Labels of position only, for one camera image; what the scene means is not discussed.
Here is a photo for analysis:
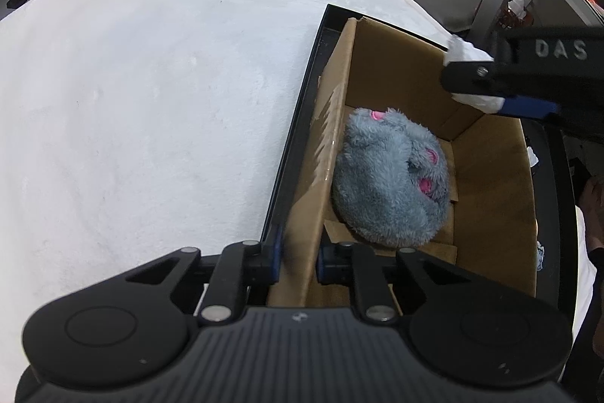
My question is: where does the white soft packet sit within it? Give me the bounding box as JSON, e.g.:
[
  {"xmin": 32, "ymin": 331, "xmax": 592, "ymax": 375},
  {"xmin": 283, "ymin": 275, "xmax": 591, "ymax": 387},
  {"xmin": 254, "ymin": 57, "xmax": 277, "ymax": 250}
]
[{"xmin": 439, "ymin": 35, "xmax": 505, "ymax": 114}]

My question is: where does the grey plush toy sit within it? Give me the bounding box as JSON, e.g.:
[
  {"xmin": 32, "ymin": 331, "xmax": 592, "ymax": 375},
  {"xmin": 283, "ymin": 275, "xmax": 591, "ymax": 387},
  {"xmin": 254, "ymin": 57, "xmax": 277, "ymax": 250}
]
[{"xmin": 332, "ymin": 107, "xmax": 450, "ymax": 249}]

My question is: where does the brown cardboard box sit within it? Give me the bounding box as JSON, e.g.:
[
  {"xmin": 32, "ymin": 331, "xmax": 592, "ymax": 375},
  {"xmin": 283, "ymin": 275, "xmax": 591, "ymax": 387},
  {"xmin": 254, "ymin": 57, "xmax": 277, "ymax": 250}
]
[{"xmin": 268, "ymin": 16, "xmax": 536, "ymax": 307}]

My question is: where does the grey patterned cloth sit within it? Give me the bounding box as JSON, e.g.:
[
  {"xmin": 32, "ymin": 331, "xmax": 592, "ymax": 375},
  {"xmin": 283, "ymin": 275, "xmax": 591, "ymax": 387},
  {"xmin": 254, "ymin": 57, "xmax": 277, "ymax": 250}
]
[{"xmin": 535, "ymin": 241, "xmax": 545, "ymax": 272}]

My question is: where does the black shallow tray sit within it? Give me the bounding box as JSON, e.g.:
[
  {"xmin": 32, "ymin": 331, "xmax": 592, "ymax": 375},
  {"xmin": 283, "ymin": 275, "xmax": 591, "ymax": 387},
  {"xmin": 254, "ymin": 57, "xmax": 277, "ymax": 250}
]
[{"xmin": 268, "ymin": 5, "xmax": 578, "ymax": 315}]

